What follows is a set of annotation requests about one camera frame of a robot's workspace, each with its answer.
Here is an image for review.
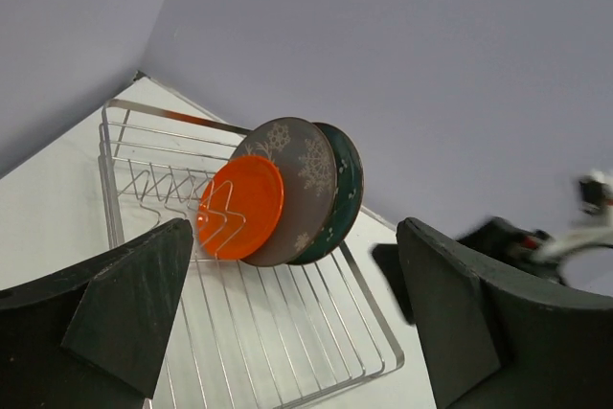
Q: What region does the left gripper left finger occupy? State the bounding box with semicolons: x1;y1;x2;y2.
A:
1;218;193;408

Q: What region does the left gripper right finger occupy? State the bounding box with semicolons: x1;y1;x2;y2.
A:
397;217;612;408

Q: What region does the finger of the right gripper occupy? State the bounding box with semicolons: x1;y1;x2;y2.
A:
371;243;416;326

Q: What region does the teal glazed plate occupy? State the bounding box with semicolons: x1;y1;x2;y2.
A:
289;122;364;265

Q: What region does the grey deer plate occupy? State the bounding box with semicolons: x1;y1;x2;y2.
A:
231;117;337;267

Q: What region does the orange plate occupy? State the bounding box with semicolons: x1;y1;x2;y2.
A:
195;155;284;261

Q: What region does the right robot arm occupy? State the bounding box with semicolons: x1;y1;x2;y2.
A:
370;216;567;327

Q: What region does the wire dish rack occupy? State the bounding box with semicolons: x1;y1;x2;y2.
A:
99;99;405;408

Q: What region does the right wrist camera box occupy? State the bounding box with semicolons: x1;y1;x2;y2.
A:
533;170;612;264

